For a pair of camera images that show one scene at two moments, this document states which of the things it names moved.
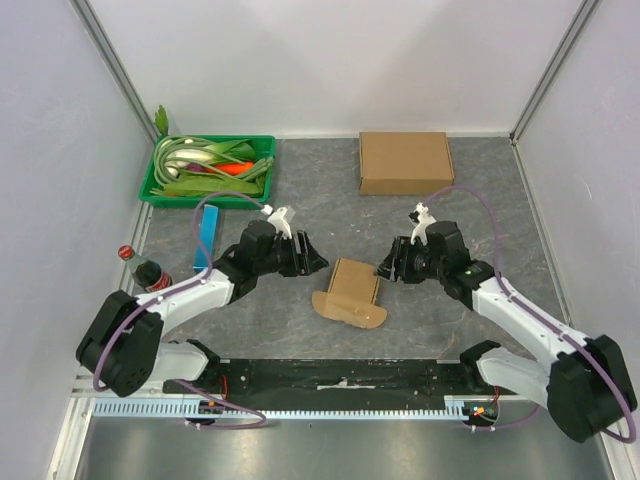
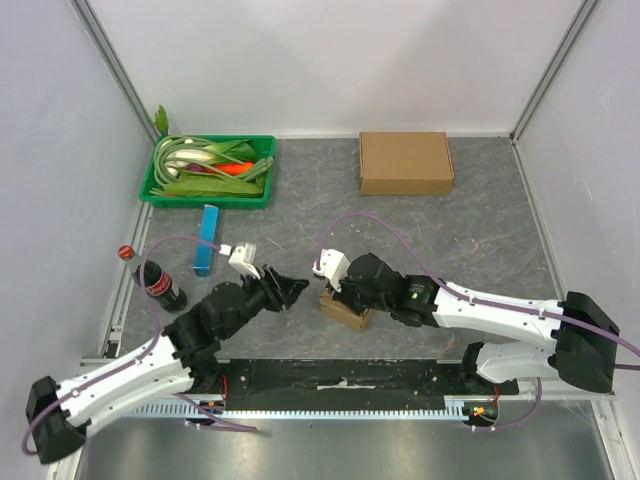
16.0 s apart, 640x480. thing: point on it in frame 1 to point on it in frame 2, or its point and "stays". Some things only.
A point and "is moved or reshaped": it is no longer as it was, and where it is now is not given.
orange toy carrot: x=234 y=168 stays
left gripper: x=306 y=263 to x=282 y=292
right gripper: x=400 y=258 to x=347 y=293
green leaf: x=161 y=120 stays
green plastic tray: x=265 y=146 stays
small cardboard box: x=351 y=296 is moved or reshaped
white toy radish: x=191 y=154 stays
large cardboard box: x=404 y=163 stays
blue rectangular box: x=206 y=238 stays
